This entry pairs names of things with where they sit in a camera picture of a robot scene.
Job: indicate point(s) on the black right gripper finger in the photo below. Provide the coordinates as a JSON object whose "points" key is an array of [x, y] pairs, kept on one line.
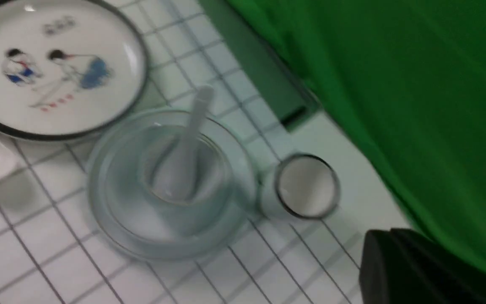
{"points": [[400, 266]]}

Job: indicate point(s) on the pale blue cup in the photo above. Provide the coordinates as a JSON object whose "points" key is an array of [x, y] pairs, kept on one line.
{"points": [[213, 172]]}

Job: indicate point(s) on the plain white spoon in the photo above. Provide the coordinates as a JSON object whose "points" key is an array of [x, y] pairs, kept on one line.
{"points": [[176, 176]]}

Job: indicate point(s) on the pale blue bowl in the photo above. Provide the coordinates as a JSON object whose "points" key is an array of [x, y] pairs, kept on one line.
{"points": [[141, 215]]}

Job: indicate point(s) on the white black-rimmed cup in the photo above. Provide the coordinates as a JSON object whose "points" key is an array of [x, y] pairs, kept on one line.
{"points": [[301, 187]]}

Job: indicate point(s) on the green backdrop cloth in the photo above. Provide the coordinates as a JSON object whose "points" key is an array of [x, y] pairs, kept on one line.
{"points": [[405, 80]]}

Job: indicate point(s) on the pale blue plate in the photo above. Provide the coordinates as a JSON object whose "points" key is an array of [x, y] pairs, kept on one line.
{"points": [[241, 198]]}

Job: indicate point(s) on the white grid tablecloth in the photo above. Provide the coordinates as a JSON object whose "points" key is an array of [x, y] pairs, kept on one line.
{"points": [[49, 254]]}

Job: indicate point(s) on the black-rimmed cartoon plate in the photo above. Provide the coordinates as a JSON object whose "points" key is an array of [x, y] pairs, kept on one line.
{"points": [[67, 68]]}

